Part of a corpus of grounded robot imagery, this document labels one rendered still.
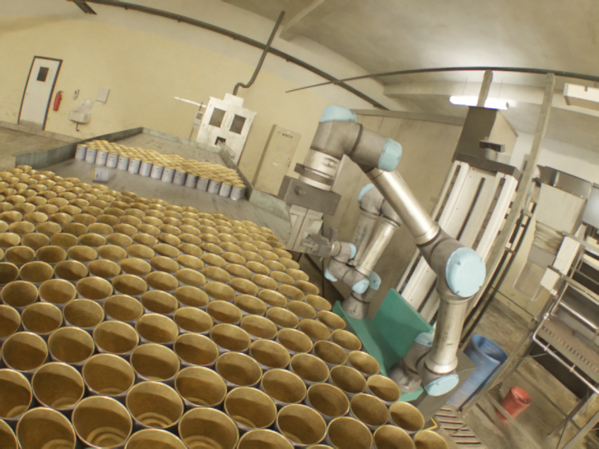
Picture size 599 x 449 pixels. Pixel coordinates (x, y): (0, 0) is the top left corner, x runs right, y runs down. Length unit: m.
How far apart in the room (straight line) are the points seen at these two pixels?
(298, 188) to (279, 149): 6.94
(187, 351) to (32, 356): 0.25
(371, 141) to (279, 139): 6.91
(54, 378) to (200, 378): 0.21
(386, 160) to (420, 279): 0.88
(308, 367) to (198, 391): 0.20
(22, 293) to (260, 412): 0.43
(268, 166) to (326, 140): 6.92
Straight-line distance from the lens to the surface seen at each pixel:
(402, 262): 2.61
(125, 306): 0.51
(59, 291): 0.54
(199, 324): 0.51
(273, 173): 7.55
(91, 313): 0.49
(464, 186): 1.35
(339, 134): 0.57
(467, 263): 0.72
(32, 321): 0.49
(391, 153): 0.60
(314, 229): 1.53
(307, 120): 8.12
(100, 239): 0.69
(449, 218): 1.33
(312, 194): 0.58
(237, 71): 7.67
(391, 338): 1.36
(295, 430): 0.45
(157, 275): 0.58
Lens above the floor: 1.47
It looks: 14 degrees down
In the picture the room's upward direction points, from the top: 22 degrees clockwise
